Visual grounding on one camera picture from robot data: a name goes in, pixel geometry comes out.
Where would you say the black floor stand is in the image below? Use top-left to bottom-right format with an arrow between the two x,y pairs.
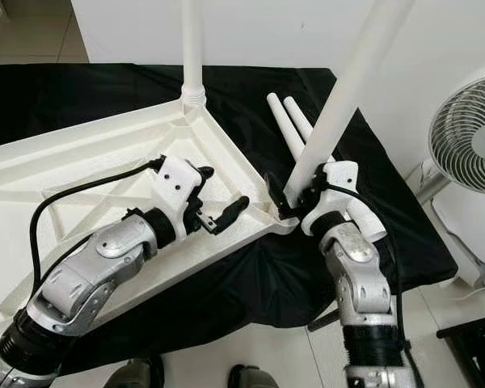
436,311 -> 485,388

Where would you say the white domed appliance grey band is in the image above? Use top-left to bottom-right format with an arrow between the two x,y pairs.
432,182 -> 485,288

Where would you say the white pedestal fan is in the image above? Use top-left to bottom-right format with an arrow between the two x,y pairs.
408,73 -> 485,207

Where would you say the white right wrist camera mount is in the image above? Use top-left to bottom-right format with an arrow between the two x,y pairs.
302,160 -> 359,235

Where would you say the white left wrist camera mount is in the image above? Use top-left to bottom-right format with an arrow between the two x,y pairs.
155,155 -> 207,239

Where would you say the grey robot foot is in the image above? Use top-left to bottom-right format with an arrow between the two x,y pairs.
226,364 -> 280,388
105,356 -> 162,388

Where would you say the grey robot left foot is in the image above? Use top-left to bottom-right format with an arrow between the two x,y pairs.
105,356 -> 162,388

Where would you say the grey robot right foot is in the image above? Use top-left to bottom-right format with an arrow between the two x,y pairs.
226,364 -> 280,388

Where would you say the white plastic ribbed tabletop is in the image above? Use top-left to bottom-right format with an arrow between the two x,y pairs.
0,101 -> 300,356

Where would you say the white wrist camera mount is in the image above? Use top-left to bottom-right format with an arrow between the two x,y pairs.
302,160 -> 359,235
155,155 -> 207,239

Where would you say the grey metal table leg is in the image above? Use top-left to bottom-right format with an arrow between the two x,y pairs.
307,311 -> 344,332

